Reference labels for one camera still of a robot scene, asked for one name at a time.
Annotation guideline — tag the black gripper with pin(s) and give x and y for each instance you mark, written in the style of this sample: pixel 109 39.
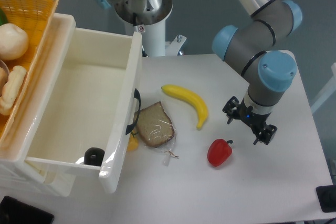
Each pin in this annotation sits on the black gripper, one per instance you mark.
pixel 254 116

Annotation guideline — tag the white top drawer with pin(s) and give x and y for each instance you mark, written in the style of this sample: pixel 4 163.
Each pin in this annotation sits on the white top drawer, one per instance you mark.
pixel 91 105

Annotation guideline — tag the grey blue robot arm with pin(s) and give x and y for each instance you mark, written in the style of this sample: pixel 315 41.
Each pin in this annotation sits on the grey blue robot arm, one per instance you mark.
pixel 247 51

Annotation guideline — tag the black round object in drawer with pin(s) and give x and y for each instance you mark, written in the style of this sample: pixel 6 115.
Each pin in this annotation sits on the black round object in drawer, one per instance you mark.
pixel 94 156

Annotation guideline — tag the white drawer cabinet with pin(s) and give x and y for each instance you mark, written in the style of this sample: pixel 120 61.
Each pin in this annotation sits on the white drawer cabinet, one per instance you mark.
pixel 16 171

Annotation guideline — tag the red toy bell pepper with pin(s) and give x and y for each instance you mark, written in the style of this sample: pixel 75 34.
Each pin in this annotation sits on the red toy bell pepper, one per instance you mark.
pixel 219 151

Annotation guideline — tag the yellow toy banana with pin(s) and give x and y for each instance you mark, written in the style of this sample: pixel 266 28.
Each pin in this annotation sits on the yellow toy banana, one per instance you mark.
pixel 190 97

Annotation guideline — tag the bread slice in plastic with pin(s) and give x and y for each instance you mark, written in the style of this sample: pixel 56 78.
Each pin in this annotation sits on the bread slice in plastic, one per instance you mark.
pixel 156 130

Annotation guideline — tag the black device right edge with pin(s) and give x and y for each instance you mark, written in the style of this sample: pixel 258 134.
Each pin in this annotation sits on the black device right edge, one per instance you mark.
pixel 326 198

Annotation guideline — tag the yellow toy pepper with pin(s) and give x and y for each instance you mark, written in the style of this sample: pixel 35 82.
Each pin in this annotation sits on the yellow toy pepper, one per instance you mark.
pixel 133 143

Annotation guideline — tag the beige bread roll toy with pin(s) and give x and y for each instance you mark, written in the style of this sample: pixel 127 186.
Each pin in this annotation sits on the beige bread roll toy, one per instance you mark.
pixel 11 89

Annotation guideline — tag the orange woven basket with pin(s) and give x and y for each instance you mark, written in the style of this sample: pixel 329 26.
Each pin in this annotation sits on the orange woven basket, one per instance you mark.
pixel 34 17

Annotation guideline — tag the white onion toy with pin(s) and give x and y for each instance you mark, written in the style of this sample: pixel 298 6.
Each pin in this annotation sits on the white onion toy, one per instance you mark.
pixel 14 42

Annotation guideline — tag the black device bottom left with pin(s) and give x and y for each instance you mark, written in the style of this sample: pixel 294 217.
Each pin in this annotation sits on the black device bottom left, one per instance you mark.
pixel 15 211

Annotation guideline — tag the green vegetable toy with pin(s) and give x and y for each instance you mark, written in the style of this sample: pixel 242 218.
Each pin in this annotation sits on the green vegetable toy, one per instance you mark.
pixel 3 18

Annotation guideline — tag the white frame right edge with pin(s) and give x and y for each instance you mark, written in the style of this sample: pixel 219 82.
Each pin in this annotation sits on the white frame right edge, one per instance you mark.
pixel 327 91

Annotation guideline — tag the black drawer handle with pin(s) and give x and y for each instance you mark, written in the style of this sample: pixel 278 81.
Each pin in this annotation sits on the black drawer handle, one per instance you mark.
pixel 130 127

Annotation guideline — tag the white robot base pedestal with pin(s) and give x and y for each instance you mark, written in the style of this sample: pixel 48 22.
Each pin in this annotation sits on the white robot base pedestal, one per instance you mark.
pixel 148 17

